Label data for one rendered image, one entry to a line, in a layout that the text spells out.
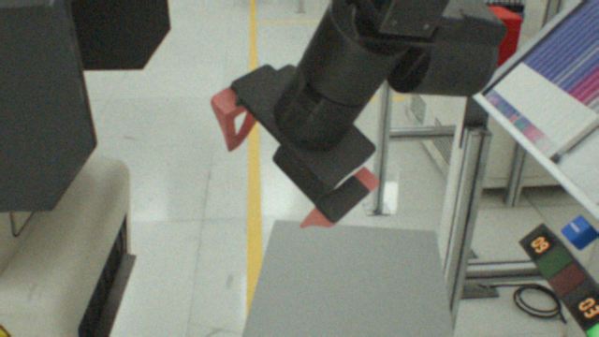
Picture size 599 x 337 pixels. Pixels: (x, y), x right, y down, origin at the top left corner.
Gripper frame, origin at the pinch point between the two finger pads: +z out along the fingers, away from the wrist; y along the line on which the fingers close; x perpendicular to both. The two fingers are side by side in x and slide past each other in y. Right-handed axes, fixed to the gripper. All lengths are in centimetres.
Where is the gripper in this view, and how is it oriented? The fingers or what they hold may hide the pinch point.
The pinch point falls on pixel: (271, 181)
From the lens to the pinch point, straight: 47.9
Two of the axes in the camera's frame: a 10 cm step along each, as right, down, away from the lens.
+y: -6.8, -7.1, 1.7
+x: -6.4, 4.7, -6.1
